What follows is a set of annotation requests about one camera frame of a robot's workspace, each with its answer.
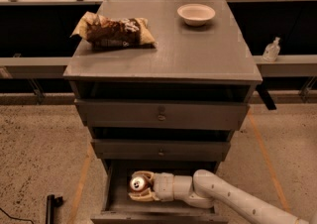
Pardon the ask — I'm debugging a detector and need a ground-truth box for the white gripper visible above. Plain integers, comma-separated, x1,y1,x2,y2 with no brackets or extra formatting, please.
129,170,174,202

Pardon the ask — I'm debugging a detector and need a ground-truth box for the red coke can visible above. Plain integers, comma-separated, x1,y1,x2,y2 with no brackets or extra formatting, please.
129,174,152,192

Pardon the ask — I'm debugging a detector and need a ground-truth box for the brown chip bag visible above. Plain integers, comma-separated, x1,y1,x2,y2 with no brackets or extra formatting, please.
72,12,156,48

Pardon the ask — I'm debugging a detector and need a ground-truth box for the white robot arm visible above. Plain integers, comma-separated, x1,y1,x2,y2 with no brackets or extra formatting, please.
129,169,317,224

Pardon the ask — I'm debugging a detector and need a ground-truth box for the grey open bottom drawer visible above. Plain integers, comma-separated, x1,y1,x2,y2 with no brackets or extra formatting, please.
91,160,229,224

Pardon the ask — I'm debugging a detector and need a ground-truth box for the grey middle drawer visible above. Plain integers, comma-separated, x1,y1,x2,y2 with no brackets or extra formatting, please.
91,139,230,162

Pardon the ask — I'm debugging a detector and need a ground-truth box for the grey wooden drawer cabinet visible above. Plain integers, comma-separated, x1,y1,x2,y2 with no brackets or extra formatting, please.
62,0,264,224

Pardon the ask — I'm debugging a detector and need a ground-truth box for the grey top drawer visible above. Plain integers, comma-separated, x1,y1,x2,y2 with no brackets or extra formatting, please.
75,99,249,130

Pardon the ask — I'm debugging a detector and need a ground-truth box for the white paper bowl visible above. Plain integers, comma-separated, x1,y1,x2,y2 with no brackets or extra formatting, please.
177,4,216,27

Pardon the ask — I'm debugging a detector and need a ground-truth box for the clear sanitizer pump bottle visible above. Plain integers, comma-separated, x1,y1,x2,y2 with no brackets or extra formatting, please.
263,37,280,62

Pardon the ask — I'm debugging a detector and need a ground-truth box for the grey metal railing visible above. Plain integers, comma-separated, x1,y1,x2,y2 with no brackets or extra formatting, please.
0,0,317,80

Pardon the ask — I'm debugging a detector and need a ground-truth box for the black floor stand post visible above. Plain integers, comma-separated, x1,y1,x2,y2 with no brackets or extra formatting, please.
46,194,63,224

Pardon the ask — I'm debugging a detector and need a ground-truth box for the black floor cable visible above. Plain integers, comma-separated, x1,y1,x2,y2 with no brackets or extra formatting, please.
0,206,36,224

